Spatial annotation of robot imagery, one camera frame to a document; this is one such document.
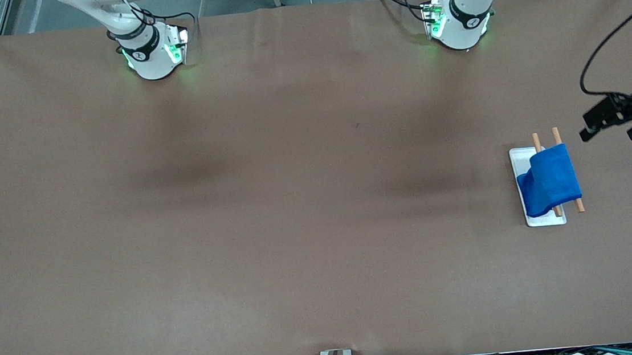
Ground blue microfibre towel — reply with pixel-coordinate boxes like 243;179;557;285
513;142;584;220

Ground black left arm base cable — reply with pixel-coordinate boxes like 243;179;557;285
377;0;430;27

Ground black arm base cable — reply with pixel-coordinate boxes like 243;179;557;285
377;0;430;27
112;0;199;50

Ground black right arm base cable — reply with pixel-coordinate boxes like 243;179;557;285
112;0;199;50

